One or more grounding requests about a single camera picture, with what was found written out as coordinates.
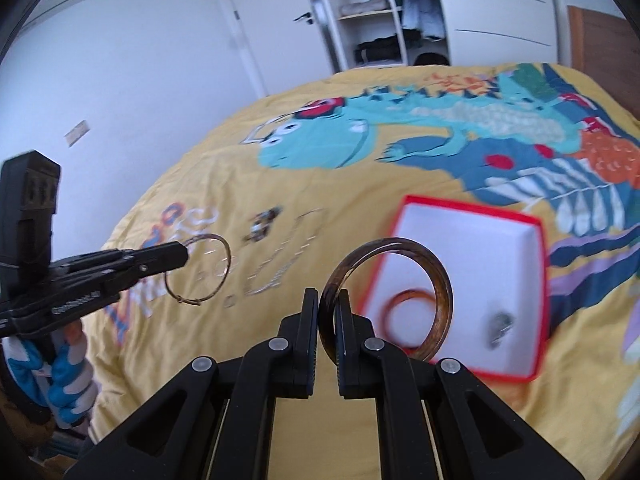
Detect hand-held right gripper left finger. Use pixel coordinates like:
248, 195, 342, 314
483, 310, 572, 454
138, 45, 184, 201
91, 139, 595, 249
62, 287, 320, 480

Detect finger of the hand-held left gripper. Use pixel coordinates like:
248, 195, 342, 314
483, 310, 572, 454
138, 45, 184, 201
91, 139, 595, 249
50, 241, 191, 288

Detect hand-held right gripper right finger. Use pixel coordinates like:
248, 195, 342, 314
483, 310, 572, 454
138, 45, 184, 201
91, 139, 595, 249
335, 290, 585, 480

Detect thin metal hoop bangle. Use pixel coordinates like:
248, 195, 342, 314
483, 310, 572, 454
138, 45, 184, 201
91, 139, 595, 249
164, 234, 232, 307

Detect silver chain necklace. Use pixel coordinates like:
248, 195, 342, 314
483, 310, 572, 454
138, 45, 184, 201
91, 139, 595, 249
245, 208, 327, 298

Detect orange bangle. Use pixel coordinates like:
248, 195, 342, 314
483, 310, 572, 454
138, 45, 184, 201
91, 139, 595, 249
382, 287, 442, 348

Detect beaded bracelet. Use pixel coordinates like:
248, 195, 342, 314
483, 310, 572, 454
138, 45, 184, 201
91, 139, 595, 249
244, 207, 283, 243

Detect dark brown bangle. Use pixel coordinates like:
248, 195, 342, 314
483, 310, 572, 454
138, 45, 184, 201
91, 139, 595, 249
318, 236, 454, 362

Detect silver pendant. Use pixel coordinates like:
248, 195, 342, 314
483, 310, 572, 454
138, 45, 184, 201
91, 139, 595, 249
484, 311, 516, 350

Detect red jewelry box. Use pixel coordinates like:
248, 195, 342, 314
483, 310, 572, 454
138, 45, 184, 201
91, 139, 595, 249
355, 195, 551, 385

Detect person's left hand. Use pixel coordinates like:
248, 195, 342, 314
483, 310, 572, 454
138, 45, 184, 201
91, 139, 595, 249
62, 321, 85, 348

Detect yellow dinosaur printed blanket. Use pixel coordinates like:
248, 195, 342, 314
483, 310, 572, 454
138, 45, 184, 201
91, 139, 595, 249
87, 62, 640, 480

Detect white door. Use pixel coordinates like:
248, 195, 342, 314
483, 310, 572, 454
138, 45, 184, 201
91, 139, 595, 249
220, 0, 337, 97

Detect folded dark clothes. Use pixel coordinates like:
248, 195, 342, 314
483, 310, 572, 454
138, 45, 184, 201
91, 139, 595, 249
354, 35, 405, 65

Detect folded light clothes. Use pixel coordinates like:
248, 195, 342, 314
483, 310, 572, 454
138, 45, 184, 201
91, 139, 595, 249
339, 0, 394, 15

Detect hanging denim jacket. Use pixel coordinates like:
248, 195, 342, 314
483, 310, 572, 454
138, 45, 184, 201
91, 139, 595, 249
401, 0, 446, 41

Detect white wardrobe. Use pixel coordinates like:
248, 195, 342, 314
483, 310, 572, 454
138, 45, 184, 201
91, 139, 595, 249
305, 0, 563, 71

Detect wooden headboard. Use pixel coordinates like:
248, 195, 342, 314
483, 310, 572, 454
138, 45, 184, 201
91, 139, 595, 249
567, 5, 640, 122

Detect wall switch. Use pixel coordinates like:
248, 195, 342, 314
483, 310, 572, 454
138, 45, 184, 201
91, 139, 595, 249
64, 120, 91, 147

